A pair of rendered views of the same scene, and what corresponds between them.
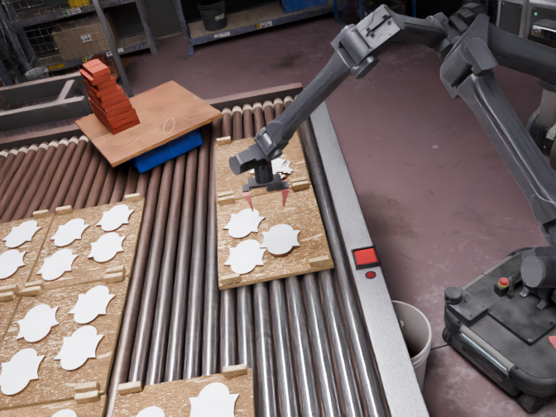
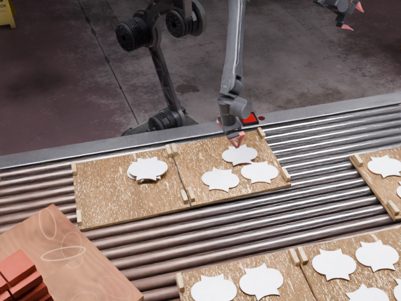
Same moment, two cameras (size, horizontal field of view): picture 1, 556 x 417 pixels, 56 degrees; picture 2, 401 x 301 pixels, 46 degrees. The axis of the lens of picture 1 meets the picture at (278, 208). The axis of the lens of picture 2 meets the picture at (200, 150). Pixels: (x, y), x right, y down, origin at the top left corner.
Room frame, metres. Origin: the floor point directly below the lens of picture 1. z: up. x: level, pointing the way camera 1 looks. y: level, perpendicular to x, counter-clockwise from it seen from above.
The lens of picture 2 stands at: (1.82, 1.36, 2.28)
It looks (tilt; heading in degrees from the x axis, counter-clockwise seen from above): 42 degrees down; 253
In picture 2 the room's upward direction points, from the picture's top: straight up
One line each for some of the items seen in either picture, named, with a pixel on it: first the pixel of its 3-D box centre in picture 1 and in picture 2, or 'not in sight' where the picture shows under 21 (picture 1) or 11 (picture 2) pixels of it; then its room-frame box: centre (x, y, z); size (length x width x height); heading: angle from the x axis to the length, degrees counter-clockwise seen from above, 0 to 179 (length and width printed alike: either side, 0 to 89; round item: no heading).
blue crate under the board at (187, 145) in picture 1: (155, 136); not in sight; (2.03, 0.46, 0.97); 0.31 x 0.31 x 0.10; 27
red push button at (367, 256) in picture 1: (366, 257); (248, 119); (1.10, -0.23, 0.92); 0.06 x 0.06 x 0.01; 87
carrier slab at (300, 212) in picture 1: (270, 232); (228, 165); (1.30, 0.04, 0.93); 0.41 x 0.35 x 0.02; 179
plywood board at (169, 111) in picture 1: (146, 118); (24, 295); (2.10, 0.49, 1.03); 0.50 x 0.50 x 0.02; 27
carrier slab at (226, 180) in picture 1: (259, 164); (127, 186); (1.71, 0.03, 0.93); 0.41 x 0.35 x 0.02; 178
